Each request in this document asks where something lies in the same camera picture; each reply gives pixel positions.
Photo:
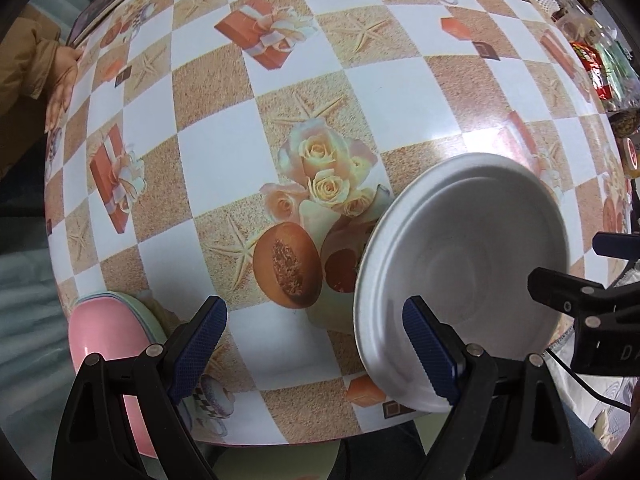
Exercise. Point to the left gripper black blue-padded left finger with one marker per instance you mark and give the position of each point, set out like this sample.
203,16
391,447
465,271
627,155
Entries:
95,439

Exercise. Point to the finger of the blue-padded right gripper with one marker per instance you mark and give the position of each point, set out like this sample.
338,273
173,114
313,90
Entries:
617,245

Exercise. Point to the blue square plate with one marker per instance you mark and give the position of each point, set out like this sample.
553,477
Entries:
133,302

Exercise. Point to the brown jacket forearm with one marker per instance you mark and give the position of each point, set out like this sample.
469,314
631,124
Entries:
27,55

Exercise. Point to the large white paper bowl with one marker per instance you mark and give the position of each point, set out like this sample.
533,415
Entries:
464,236

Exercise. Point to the red snack bag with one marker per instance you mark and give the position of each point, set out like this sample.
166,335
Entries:
595,69

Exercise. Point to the patterned checkered tablecloth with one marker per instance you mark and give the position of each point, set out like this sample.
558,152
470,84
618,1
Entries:
246,149

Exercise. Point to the bystander hand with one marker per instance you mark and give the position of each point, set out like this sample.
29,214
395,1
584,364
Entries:
60,84

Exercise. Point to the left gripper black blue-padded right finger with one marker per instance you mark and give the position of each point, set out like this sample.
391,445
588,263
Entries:
506,419

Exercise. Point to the pink square plate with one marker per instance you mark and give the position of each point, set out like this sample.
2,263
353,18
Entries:
105,326

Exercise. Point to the green square plate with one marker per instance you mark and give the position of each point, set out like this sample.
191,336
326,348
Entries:
150,324

